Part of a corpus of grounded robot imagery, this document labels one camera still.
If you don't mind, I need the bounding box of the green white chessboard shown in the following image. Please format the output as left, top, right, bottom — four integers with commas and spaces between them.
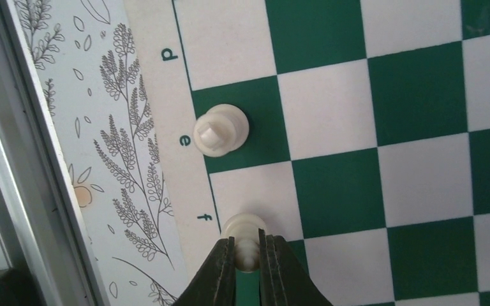
125, 1, 490, 305

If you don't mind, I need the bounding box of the white king piece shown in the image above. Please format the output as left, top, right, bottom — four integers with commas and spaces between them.
193, 104, 249, 157

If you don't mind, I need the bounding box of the floral table mat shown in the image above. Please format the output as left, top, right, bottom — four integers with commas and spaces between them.
14, 1, 187, 305

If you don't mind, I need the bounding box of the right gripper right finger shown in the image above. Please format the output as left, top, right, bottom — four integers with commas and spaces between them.
258, 229, 331, 306

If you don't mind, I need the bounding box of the white bishop piece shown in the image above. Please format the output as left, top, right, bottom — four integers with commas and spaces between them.
221, 213, 267, 273

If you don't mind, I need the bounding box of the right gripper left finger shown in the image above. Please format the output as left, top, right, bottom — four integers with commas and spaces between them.
174, 237, 236, 306

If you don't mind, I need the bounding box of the aluminium frame rail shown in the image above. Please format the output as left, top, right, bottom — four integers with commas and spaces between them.
0, 1, 109, 305

